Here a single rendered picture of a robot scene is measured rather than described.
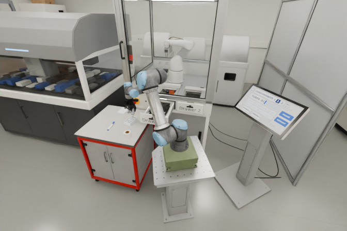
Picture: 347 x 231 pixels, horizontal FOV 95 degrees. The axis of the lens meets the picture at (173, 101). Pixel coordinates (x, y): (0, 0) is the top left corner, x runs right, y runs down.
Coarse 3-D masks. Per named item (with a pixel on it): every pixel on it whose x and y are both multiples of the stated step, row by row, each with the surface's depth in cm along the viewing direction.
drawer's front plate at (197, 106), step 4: (180, 104) 178; (184, 104) 177; (188, 104) 176; (192, 104) 175; (196, 104) 174; (180, 108) 181; (184, 108) 179; (188, 108) 178; (192, 108) 177; (196, 108) 176; (200, 108) 175; (196, 112) 178; (200, 112) 177
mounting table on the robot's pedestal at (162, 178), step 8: (192, 136) 153; (200, 144) 144; (152, 152) 135; (160, 152) 135; (200, 152) 136; (152, 160) 127; (160, 160) 127; (200, 160) 128; (160, 168) 121; (192, 168) 121; (200, 168) 122; (208, 168) 122; (160, 176) 115; (168, 176) 115; (176, 176) 115; (184, 176) 115; (192, 176) 115; (200, 176) 115; (208, 176) 116; (160, 184) 110; (168, 184) 111; (176, 184) 113
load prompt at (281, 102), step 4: (256, 88) 155; (256, 92) 153; (260, 92) 150; (264, 92) 147; (264, 96) 146; (268, 96) 143; (272, 96) 141; (272, 100) 140; (276, 100) 137; (280, 100) 135; (280, 104) 133; (284, 104) 132
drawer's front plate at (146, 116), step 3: (141, 114) 156; (144, 114) 156; (147, 114) 155; (150, 114) 155; (141, 117) 158; (144, 117) 157; (147, 117) 156; (150, 117) 155; (165, 117) 151; (141, 120) 160; (144, 120) 159; (147, 120) 158; (150, 120) 157; (147, 123) 160; (150, 123) 159; (153, 123) 158
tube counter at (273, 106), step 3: (261, 99) 147; (261, 102) 145; (264, 102) 143; (267, 102) 142; (270, 102) 140; (267, 105) 140; (270, 105) 139; (273, 105) 137; (276, 105) 135; (273, 108) 136; (276, 108) 134; (279, 108) 133
